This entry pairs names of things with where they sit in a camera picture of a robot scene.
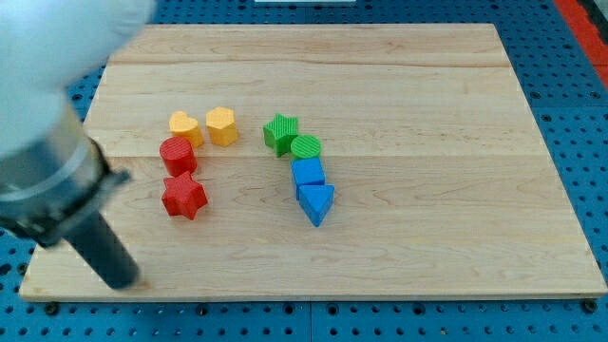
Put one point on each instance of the blue cube block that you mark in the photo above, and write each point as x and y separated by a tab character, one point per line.
307	172

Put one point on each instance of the green cylinder block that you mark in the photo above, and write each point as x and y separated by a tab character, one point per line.
305	147

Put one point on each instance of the yellow hexagon block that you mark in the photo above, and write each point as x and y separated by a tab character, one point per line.
221	126

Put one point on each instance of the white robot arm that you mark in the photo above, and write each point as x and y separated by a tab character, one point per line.
51	172

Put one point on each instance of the yellow heart block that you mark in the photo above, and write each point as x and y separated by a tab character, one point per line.
182	125

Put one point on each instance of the red cylinder block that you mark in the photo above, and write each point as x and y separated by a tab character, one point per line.
178	156

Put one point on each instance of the black cylindrical pointer tool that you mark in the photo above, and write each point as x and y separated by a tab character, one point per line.
102	250

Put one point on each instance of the red strip at corner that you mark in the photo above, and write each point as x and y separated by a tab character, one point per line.
583	21

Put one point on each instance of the blue triangle block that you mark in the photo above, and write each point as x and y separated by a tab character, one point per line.
316	201

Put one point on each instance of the red star block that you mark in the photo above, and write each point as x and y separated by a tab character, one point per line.
183	196

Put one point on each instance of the light wooden board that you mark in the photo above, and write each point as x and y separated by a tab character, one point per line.
444	187

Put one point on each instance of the green star block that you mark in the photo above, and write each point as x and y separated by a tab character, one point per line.
280	132

